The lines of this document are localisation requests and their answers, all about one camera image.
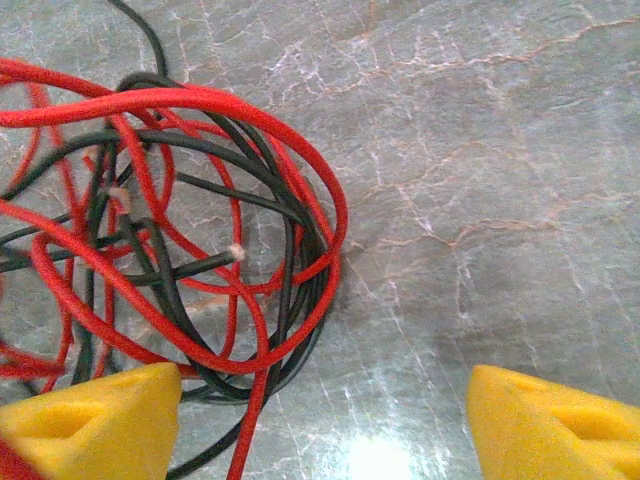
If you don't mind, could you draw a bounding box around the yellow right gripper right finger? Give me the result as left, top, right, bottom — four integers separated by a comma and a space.
465, 363, 640, 480

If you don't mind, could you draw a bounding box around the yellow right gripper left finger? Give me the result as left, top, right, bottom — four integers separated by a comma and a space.
0, 361, 182, 480

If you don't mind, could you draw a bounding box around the red cable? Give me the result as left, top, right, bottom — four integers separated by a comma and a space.
0, 199, 274, 480
0, 58, 281, 394
0, 84, 350, 376

